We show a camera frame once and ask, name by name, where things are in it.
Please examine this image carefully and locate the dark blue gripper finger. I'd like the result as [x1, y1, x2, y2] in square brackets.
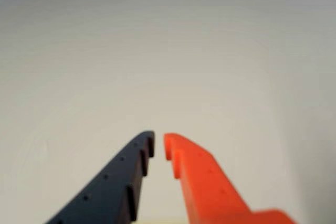
[44, 130, 156, 224]

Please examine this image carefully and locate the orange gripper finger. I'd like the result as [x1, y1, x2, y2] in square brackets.
[163, 132, 297, 224]

